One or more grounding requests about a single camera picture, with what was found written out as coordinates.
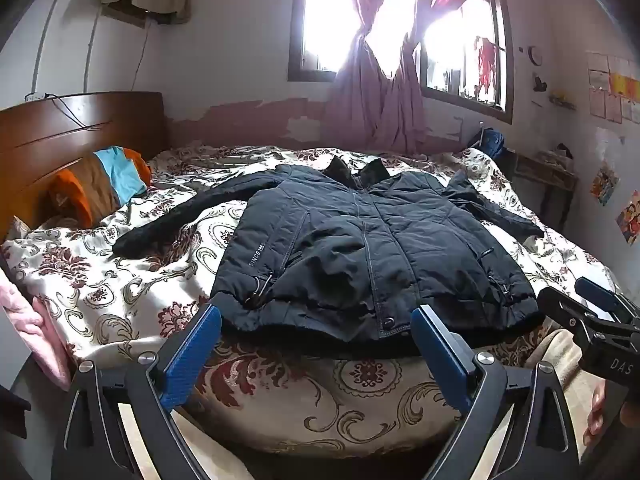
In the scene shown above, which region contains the person's right hand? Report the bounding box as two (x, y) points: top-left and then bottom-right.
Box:
(582, 380), (640, 450)

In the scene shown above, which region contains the orange brown blue garment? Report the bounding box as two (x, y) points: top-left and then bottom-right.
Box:
(47, 146), (152, 229)

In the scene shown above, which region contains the red hanging garment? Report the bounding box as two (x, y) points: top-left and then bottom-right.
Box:
(474, 35), (502, 105)

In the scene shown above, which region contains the small wall shelf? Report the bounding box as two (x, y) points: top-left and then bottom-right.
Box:
(547, 90), (577, 111)

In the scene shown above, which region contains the pink curtain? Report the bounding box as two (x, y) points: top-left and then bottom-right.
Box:
(310, 0), (417, 151)
(372, 0), (497, 155)

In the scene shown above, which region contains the floral printed blanket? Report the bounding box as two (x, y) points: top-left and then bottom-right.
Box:
(0, 142), (622, 461)

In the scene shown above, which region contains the wooden desk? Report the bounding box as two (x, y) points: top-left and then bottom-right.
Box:
(509, 151), (579, 234)

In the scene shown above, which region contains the wooden headboard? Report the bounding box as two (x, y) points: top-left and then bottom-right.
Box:
(0, 91), (171, 242)

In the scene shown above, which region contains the dark wooden nightstand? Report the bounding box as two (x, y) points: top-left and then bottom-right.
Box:
(0, 384), (32, 440)

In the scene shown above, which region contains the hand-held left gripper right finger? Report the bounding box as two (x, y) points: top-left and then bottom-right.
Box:
(410, 304), (582, 480)

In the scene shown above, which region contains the blue bag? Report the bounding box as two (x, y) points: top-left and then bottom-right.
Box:
(469, 127), (507, 159)

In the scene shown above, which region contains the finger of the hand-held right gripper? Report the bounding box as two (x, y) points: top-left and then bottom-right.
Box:
(537, 286), (603, 333)
(574, 276), (640, 322)

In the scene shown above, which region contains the white wall pipe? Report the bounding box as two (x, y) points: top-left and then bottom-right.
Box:
(84, 10), (102, 94)
(31, 0), (77, 93)

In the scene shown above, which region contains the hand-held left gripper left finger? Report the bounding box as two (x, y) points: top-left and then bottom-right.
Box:
(50, 303), (223, 480)

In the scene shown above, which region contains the colourful wall sticker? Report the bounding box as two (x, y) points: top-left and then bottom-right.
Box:
(589, 161), (621, 207)
(615, 194), (640, 247)

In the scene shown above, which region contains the dark framed window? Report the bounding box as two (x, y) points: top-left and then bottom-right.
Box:
(287, 0), (516, 127)

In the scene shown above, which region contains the black padded jacket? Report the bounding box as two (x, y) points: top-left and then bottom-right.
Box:
(112, 156), (547, 350)

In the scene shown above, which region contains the pink cloth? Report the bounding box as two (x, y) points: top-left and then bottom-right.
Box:
(0, 280), (74, 392)

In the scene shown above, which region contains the group of wall papers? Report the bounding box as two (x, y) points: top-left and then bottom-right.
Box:
(586, 51), (640, 125)

